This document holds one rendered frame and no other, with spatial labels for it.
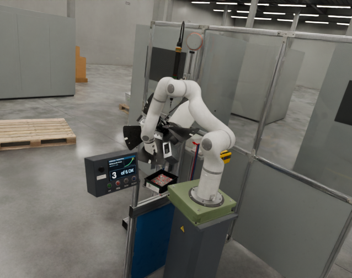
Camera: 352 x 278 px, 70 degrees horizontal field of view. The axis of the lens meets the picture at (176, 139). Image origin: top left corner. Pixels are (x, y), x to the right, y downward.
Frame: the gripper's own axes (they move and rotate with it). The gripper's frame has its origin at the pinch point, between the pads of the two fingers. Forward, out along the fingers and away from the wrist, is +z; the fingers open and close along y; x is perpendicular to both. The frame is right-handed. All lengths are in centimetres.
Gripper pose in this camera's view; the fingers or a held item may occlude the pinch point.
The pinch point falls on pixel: (151, 157)
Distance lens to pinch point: 196.7
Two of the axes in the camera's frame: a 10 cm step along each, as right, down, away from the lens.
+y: -6.7, -3.6, 6.5
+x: -7.4, 4.1, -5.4
